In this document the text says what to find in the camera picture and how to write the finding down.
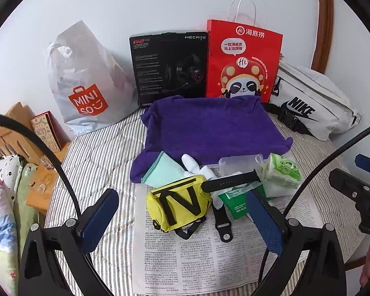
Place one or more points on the white sponge block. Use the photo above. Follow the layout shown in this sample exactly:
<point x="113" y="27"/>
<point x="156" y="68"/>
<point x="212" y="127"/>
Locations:
<point x="273" y="190"/>

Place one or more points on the wooden door frame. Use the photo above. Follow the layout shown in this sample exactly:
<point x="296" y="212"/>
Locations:
<point x="324" y="35"/>

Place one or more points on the green wet wipe packet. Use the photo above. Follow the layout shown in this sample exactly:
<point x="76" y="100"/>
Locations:
<point x="234" y="199"/>

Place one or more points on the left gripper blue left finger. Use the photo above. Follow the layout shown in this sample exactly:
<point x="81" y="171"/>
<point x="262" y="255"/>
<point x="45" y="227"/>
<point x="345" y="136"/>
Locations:
<point x="95" y="219"/>

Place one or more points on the purple towel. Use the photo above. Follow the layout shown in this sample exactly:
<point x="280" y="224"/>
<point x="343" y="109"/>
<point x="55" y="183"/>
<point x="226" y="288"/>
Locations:
<point x="207" y="129"/>

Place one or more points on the white mesh drawstring bag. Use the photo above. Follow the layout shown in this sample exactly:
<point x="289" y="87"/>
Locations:
<point x="233" y="165"/>

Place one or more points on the red Haidilao paper bag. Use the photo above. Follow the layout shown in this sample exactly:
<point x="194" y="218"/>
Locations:
<point x="243" y="58"/>

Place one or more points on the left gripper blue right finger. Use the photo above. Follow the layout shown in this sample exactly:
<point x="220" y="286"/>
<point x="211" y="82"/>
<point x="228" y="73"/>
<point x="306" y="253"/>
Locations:
<point x="268" y="221"/>

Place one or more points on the mint green cloth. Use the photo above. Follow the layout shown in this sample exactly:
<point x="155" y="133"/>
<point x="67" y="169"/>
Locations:
<point x="162" y="172"/>

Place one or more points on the white Nike waist bag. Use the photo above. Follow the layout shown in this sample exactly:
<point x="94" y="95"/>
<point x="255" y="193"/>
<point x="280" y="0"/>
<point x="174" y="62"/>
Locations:
<point x="308" y="102"/>

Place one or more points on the patterned small box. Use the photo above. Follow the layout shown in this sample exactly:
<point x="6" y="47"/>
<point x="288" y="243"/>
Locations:
<point x="44" y="128"/>

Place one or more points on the floral bedding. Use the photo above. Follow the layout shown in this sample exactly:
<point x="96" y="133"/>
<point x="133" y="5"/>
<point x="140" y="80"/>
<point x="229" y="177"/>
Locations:
<point x="11" y="168"/>

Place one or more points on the black headset box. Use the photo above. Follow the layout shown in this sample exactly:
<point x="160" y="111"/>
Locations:
<point x="169" y="64"/>

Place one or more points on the white Miniso plastic bag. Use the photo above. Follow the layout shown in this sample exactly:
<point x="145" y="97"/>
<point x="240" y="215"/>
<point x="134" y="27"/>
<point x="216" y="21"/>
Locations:
<point x="90" y="88"/>

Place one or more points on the yellow black pouch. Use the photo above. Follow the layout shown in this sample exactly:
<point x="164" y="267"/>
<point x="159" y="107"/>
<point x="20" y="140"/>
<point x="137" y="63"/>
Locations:
<point x="180" y="206"/>

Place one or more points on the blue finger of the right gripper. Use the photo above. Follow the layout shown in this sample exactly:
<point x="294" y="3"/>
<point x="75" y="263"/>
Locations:
<point x="349" y="185"/>
<point x="363" y="162"/>

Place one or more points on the green tissue pack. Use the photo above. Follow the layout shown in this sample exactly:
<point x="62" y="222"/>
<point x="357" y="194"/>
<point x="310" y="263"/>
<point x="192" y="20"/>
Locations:
<point x="281" y="171"/>

